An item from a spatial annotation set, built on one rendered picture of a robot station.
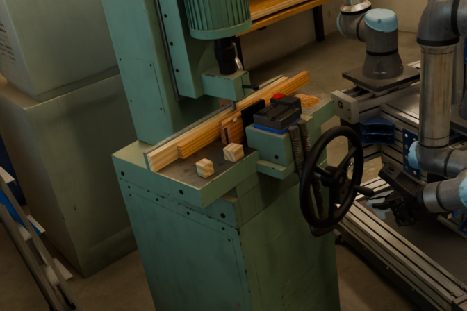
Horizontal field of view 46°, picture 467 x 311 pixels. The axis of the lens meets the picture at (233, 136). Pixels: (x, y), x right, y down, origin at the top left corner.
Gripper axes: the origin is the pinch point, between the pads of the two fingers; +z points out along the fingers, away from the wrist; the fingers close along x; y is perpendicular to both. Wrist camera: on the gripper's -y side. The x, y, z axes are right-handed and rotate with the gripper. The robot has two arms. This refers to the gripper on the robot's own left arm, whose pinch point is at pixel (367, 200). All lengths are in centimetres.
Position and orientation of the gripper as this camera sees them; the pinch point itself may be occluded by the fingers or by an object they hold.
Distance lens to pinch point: 158.3
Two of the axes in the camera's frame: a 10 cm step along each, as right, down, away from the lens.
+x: 6.7, -4.8, 5.7
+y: 5.2, 8.5, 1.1
